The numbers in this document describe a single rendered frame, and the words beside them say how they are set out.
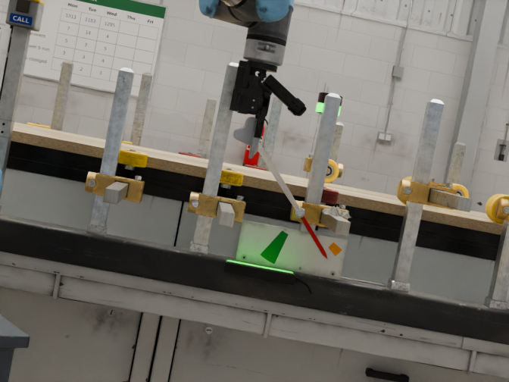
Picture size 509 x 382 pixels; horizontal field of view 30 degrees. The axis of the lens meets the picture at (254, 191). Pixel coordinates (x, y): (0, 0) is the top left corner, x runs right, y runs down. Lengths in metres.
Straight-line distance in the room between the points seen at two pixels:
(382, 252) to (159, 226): 0.60
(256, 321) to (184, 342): 0.31
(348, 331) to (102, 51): 7.32
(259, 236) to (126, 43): 7.27
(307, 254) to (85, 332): 0.67
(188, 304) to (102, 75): 7.22
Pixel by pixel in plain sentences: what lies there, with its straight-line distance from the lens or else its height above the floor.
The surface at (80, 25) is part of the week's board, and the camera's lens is 9.51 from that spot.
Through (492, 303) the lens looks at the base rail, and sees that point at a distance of 2.43.
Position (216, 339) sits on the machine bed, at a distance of 2.60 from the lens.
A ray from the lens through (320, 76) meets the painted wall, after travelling 9.63.
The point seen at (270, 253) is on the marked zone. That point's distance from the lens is 2.30.
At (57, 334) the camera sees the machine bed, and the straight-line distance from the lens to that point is 2.62.
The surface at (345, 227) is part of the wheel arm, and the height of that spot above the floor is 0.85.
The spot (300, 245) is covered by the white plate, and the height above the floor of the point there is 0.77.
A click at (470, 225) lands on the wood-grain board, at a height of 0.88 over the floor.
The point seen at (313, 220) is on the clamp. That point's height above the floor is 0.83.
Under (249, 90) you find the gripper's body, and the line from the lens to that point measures 2.10.
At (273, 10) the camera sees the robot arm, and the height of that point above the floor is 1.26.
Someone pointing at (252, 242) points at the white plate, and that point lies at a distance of 2.30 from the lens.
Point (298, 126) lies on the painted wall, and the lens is 9.58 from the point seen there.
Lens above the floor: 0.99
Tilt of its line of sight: 3 degrees down
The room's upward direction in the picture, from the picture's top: 11 degrees clockwise
